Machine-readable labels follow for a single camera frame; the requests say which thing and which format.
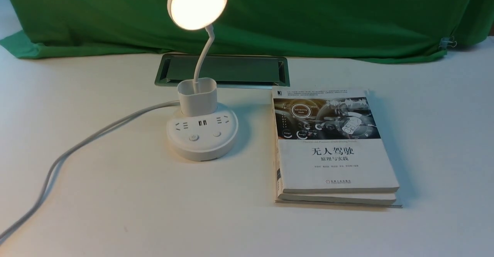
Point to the metal desk cable tray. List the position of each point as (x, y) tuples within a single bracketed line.
[(228, 71)]

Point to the white self-driving book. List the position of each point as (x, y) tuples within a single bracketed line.
[(328, 142)]

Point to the green backdrop cloth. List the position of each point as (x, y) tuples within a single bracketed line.
[(379, 31)]

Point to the metal binder clip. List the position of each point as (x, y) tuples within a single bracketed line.
[(447, 42)]

